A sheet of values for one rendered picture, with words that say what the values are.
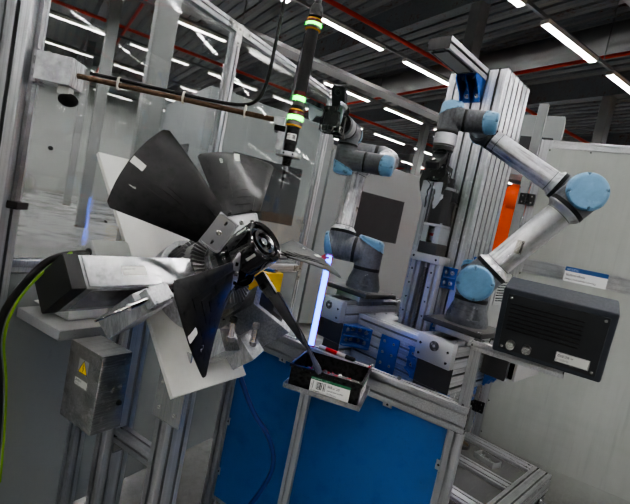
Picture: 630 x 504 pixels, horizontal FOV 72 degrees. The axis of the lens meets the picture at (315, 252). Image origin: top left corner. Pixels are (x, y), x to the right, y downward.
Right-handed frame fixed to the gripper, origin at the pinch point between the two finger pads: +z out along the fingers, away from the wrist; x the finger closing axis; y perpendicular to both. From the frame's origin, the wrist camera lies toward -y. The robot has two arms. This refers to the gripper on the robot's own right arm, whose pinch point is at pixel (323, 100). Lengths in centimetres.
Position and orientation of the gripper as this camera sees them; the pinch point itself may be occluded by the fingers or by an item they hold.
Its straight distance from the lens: 140.3
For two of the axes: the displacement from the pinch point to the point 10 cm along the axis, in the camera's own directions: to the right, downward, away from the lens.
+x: -9.1, -2.1, 3.5
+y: -2.0, 9.8, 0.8
